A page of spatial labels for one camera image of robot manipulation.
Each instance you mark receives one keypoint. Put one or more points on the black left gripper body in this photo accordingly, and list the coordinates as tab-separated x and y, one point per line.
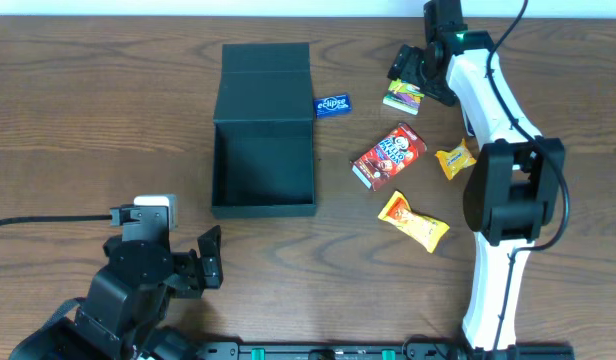
203	267

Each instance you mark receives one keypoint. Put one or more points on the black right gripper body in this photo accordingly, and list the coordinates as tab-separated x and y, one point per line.
405	70

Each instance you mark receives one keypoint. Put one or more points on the green Pretz snack box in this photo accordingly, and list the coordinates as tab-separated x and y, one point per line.
403	96

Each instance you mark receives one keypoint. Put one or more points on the black gift box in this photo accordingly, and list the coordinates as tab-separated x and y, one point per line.
264	125

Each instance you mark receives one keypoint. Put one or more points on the red Hello Panda box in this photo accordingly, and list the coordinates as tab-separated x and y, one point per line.
396	151

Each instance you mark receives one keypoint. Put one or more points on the dark blue chocolate bar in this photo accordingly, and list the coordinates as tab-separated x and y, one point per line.
467	125

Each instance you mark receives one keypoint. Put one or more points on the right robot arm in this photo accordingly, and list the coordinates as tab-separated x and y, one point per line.
516	200

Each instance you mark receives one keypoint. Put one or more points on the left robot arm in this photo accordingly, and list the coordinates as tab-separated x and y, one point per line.
128	297

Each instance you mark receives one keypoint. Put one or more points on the blue Eclipse mints tin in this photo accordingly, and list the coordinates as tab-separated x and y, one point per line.
332	106

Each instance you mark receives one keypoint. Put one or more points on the small orange snack packet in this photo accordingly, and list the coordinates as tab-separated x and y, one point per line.
454	161

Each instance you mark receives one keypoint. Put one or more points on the yellow orange candy packet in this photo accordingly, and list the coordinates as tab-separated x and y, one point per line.
424	229

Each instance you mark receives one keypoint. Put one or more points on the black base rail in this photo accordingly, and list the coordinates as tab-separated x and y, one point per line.
418	350

